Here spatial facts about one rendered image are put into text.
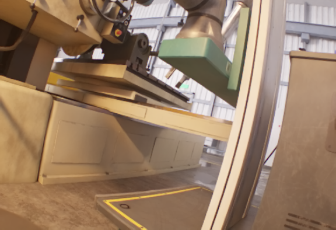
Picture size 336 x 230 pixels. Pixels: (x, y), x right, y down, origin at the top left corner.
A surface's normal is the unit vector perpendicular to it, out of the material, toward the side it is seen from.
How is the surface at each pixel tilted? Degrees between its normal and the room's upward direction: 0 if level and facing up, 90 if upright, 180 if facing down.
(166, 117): 90
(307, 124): 90
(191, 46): 90
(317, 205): 90
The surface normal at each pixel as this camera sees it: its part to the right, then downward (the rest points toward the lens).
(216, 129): -0.46, -0.18
